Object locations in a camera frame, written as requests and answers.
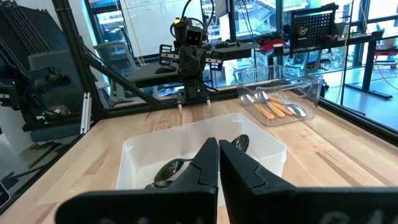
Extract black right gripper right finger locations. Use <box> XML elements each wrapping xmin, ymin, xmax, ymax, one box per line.
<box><xmin>219</xmin><ymin>139</ymin><xmax>398</xmax><ymax>224</ymax></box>

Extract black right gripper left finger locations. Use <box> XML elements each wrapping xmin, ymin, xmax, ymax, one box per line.
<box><xmin>55</xmin><ymin>138</ymin><xmax>218</xmax><ymax>224</ymax></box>

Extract dark blurred utensil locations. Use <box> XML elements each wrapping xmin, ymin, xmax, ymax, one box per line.
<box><xmin>231</xmin><ymin>134</ymin><xmax>251</xmax><ymax>153</ymax></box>
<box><xmin>153</xmin><ymin>157</ymin><xmax>193</xmax><ymax>188</ymax></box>

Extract orange handled knife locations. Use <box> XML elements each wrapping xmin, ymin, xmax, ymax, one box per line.
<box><xmin>260</xmin><ymin>91</ymin><xmax>286</xmax><ymax>119</ymax></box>

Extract black computer mouse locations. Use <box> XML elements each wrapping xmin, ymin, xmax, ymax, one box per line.
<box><xmin>154</xmin><ymin>64</ymin><xmax>178</xmax><ymax>75</ymax></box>

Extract grey desk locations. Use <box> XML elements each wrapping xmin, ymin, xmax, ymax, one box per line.
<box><xmin>127</xmin><ymin>42</ymin><xmax>259</xmax><ymax>90</ymax></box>

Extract large window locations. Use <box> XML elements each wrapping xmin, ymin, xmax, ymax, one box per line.
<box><xmin>85</xmin><ymin>0</ymin><xmax>398</xmax><ymax>131</ymax></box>

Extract frosted plastic bin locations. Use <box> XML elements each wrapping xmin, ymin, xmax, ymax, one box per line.
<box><xmin>116</xmin><ymin>112</ymin><xmax>287</xmax><ymax>208</ymax></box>

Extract grey mesh office chair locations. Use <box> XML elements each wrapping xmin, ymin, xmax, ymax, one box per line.
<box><xmin>93</xmin><ymin>41</ymin><xmax>139</xmax><ymax>103</ymax></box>
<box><xmin>284</xmin><ymin>51</ymin><xmax>330</xmax><ymax>82</ymax></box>

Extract red equipment piece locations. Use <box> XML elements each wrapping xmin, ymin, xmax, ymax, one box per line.
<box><xmin>257</xmin><ymin>37</ymin><xmax>285</xmax><ymax>52</ymax></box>

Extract clear plastic container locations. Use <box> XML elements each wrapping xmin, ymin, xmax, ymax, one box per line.
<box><xmin>233</xmin><ymin>64</ymin><xmax>324</xmax><ymax>127</ymax></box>

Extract black pegboard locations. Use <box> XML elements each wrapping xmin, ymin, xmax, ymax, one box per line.
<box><xmin>289</xmin><ymin>2</ymin><xmax>340</xmax><ymax>54</ymax></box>

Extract black standing desk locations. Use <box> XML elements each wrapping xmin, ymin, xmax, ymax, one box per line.
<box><xmin>257</xmin><ymin>29</ymin><xmax>398</xmax><ymax>100</ymax></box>

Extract black stacked panels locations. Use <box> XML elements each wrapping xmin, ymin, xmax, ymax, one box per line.
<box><xmin>0</xmin><ymin>0</ymin><xmax>63</xmax><ymax>72</ymax></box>

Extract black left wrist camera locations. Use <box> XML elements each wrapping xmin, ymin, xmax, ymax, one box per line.
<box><xmin>183</xmin><ymin>26</ymin><xmax>206</xmax><ymax>47</ymax></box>

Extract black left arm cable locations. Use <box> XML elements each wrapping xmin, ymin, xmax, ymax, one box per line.
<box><xmin>169</xmin><ymin>0</ymin><xmax>216</xmax><ymax>38</ymax></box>

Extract silver upright bracket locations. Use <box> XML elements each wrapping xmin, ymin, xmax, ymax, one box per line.
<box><xmin>80</xmin><ymin>92</ymin><xmax>92</xmax><ymax>134</ymax></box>

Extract black aluminium rig frame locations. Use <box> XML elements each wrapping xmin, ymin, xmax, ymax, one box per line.
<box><xmin>0</xmin><ymin>0</ymin><xmax>398</xmax><ymax>215</ymax></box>

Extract yellow cable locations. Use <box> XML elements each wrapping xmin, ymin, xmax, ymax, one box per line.
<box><xmin>334</xmin><ymin>0</ymin><xmax>355</xmax><ymax>103</ymax></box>

